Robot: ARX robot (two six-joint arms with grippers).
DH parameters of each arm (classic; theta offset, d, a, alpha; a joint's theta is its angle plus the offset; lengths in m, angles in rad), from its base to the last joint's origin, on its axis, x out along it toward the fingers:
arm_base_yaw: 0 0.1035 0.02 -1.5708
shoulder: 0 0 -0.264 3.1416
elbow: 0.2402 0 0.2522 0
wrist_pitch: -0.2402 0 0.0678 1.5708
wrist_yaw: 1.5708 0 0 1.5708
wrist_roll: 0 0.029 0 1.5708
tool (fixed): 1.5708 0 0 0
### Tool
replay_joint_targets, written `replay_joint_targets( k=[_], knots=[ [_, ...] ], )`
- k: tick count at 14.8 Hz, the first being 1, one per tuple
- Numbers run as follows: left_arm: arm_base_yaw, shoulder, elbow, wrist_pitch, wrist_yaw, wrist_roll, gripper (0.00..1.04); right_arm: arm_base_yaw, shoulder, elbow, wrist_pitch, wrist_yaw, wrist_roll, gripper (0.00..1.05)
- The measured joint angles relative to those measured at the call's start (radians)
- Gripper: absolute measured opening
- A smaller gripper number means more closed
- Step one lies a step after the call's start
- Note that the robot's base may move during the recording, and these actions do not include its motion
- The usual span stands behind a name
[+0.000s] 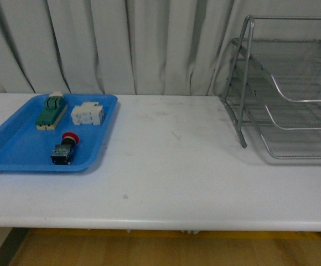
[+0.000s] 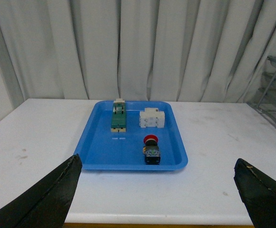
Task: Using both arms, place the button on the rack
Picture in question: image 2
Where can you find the white curtain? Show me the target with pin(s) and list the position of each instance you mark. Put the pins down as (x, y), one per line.
(168, 50)

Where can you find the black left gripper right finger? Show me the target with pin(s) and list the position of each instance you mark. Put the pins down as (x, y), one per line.
(258, 193)

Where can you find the white circuit breaker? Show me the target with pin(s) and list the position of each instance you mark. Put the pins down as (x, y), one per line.
(152, 117)

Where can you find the blue plastic tray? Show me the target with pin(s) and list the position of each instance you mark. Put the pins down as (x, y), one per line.
(101, 149)

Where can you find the green terminal block component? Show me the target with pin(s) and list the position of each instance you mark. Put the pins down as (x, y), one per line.
(118, 120)

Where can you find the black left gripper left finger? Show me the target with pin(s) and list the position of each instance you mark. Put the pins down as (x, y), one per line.
(46, 203)

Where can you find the red emergency stop button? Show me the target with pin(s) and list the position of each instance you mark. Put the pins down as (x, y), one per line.
(152, 154)

